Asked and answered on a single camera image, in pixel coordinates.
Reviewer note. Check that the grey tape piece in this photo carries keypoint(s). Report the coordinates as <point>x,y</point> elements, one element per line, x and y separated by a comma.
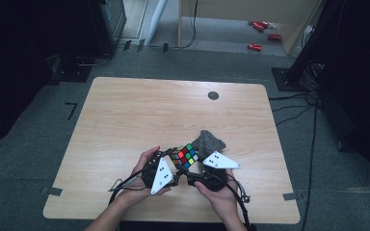
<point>290,196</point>
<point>54,191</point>

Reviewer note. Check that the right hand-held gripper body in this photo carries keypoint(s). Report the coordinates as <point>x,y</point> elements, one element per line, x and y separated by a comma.
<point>220,162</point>

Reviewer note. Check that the grey fuzzy cloth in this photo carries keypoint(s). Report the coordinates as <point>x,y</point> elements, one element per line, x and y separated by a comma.
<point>209,142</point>

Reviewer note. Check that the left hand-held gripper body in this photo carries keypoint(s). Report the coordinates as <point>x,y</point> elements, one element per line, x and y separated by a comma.
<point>161,176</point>

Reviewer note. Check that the multicoloured puzzle cube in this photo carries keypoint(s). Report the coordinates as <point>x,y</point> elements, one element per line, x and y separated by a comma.
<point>184,156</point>

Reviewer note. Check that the red can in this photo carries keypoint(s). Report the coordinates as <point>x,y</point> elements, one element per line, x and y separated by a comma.
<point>274,37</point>
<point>258,27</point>
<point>265,24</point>
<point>254,47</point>

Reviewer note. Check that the person's right hand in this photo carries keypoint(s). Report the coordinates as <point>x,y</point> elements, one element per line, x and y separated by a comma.
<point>223,202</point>

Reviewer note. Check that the black round table grommet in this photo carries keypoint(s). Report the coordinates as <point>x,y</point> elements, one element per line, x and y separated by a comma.
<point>213,95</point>

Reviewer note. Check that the white board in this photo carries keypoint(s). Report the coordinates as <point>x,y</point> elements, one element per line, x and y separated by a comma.
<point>157,19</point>

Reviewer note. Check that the black tape strip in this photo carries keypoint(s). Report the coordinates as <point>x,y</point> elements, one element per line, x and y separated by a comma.
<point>165,47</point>
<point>127,45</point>
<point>141,45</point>

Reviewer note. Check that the black stand base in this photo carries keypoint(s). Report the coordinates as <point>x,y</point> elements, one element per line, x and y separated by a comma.
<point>282,82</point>

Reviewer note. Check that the person's left hand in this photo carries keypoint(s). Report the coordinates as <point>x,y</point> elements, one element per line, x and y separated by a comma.
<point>133,192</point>

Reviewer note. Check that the black stand pole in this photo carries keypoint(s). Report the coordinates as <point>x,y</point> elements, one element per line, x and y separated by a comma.
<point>311,38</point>

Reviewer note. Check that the black floor plate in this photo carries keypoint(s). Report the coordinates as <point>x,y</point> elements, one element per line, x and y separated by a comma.
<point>74,73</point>

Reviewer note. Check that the black cabinet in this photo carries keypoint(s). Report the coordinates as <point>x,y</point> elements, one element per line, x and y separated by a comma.
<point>109,25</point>

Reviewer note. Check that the black curtain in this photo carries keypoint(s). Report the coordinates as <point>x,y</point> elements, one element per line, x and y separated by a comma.
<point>363,80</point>
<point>19,64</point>

